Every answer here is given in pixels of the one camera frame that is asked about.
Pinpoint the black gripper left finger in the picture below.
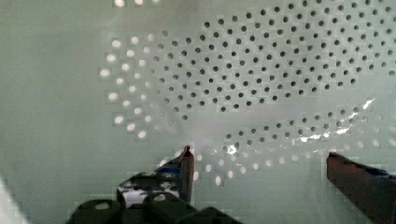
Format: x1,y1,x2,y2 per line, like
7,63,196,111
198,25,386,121
117,146,194,207

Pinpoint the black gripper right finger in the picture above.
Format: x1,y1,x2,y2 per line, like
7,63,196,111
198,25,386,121
326,152,396,224

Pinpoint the green perforated strainer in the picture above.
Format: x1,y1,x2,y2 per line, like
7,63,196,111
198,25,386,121
1,0,395,224

